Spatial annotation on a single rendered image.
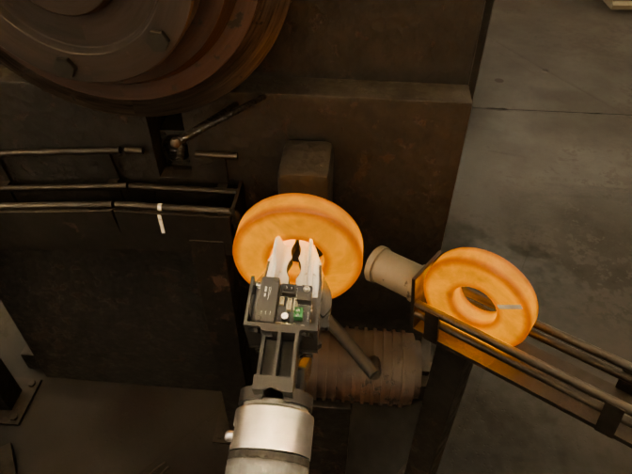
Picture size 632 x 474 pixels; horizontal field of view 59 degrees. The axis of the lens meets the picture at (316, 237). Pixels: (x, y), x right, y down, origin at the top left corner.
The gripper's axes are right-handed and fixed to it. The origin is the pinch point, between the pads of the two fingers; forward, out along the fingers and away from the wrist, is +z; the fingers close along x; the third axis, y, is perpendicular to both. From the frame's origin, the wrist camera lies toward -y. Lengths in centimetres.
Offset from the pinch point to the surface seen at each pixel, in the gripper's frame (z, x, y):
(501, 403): 8, -49, -89
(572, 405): -11.8, -36.2, -16.3
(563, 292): 47, -74, -99
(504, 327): -3.0, -27.6, -13.6
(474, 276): 1.6, -22.6, -8.6
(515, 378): -8.3, -30.0, -18.3
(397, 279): 4.8, -13.7, -17.4
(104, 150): 23.9, 35.6, -16.3
